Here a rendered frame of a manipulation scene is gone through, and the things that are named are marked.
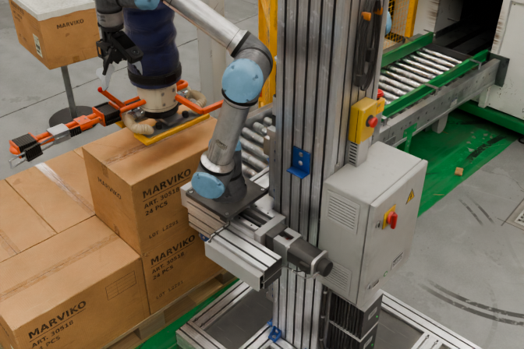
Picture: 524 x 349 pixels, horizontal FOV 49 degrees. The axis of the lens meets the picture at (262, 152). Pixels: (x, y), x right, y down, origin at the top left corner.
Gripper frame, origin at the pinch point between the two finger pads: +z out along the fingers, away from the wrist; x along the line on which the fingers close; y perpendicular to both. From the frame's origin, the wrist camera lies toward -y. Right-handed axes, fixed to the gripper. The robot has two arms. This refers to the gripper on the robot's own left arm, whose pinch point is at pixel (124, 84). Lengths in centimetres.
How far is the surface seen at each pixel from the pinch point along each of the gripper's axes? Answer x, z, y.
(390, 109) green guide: -189, 91, 4
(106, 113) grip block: -15, 32, 38
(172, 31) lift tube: -45, 3, 28
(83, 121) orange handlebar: -5, 32, 40
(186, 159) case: -39, 58, 19
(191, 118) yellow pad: -48, 44, 25
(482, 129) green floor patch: -307, 152, -16
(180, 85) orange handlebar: -52, 33, 35
